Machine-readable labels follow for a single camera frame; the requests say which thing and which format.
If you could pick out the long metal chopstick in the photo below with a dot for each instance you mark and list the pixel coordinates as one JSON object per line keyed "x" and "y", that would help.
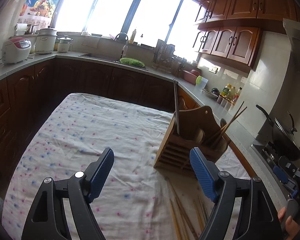
{"x": 175, "y": 85}

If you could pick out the upper wooden wall cabinets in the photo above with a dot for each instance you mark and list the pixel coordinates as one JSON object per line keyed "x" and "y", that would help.
{"x": 232, "y": 29}

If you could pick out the yellow oil bottle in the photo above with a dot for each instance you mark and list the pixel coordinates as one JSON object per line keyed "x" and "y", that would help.
{"x": 226, "y": 90}

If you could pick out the wooden utensil holder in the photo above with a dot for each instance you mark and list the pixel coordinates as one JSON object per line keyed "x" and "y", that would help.
{"x": 189, "y": 129}

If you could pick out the white red rice cooker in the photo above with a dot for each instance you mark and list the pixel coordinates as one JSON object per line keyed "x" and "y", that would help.
{"x": 15, "y": 50}

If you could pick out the lower wooden counter cabinets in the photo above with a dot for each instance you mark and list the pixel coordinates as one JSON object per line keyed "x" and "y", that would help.
{"x": 28, "y": 97}

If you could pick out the bamboo chopsticks in holder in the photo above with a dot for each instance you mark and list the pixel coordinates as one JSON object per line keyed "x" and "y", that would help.
{"x": 230, "y": 122}

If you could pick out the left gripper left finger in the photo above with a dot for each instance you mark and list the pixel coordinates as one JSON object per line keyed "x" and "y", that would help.
{"x": 46, "y": 218}

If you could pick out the bamboo chopstick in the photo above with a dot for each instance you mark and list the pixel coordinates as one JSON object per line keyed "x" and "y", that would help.
{"x": 175, "y": 222}
{"x": 182, "y": 210}
{"x": 199, "y": 217}

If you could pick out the black wok with lid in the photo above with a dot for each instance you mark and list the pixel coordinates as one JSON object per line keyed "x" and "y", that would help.
{"x": 283, "y": 138}

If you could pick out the small white electric pot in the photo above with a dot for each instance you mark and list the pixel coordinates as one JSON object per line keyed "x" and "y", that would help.
{"x": 64, "y": 44}

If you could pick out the green colander basket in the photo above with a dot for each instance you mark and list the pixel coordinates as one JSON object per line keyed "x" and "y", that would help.
{"x": 132, "y": 62}

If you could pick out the person's right hand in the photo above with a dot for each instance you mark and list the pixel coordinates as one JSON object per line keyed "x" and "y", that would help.
{"x": 292, "y": 227}

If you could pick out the red plastic basin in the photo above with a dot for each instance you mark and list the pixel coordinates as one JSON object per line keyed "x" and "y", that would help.
{"x": 191, "y": 76}

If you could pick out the tropical fruit poster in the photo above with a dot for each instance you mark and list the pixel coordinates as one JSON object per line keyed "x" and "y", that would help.
{"x": 38, "y": 13}

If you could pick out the white green-lid container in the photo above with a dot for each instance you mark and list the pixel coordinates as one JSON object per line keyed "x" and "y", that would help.
{"x": 201, "y": 82}

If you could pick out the large white cooker pot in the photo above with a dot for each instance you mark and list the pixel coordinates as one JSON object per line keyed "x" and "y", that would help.
{"x": 45, "y": 41}

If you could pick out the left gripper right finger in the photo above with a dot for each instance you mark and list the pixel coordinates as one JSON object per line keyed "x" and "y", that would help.
{"x": 257, "y": 216}

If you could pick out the dish drying rack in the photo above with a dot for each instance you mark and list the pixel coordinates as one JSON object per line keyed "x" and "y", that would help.
{"x": 165, "y": 60}

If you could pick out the floral white tablecloth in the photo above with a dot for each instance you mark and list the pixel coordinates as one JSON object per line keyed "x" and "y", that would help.
{"x": 135, "y": 200}

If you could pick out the range hood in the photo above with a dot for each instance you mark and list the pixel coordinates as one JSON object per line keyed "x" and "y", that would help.
{"x": 292, "y": 29}

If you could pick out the gas stove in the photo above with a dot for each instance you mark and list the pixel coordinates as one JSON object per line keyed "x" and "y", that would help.
{"x": 268, "y": 153}

